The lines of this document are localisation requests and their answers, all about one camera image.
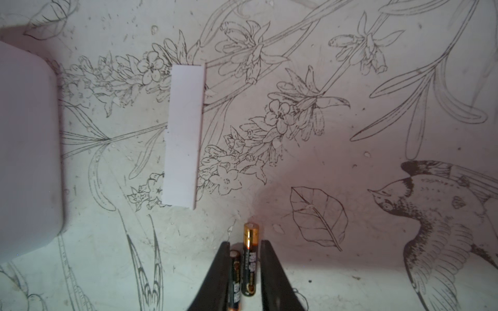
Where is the black gold AAA battery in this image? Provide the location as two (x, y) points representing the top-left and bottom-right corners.
(227, 250), (241, 311)
(241, 222), (259, 297)

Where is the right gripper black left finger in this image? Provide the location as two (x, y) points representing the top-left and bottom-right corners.
(188, 242), (231, 311)

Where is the white digital alarm clock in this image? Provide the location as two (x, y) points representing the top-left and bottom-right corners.
(1, 43), (64, 263)

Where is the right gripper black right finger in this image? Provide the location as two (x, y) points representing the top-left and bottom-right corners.
(260, 240), (305, 311)

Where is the white battery cover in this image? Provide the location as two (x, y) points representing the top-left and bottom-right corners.
(162, 65), (206, 210)

